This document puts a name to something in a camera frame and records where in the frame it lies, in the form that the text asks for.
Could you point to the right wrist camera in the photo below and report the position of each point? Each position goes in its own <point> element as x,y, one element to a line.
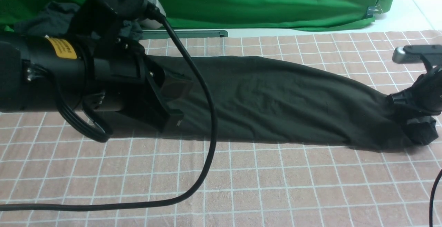
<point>429,55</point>

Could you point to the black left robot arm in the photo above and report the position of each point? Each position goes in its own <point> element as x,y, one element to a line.
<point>79,77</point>

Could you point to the crumpled black garment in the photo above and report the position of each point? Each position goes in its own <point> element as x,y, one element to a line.
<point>54,20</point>

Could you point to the metal binder clip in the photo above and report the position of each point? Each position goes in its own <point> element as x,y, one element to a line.
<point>372,11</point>

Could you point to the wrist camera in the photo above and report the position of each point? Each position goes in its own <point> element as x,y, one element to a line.
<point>429,55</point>
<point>142,11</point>

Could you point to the dark gray long-sleeve shirt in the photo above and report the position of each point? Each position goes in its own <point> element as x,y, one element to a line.
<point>266,100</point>

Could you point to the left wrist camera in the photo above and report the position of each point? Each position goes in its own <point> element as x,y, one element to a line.
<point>142,11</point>

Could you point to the pink checkered tablecloth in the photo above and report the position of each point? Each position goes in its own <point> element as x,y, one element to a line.
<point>43,160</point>

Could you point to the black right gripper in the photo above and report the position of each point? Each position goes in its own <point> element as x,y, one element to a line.
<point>424,97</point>

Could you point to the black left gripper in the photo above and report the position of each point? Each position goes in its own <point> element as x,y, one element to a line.
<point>121,78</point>

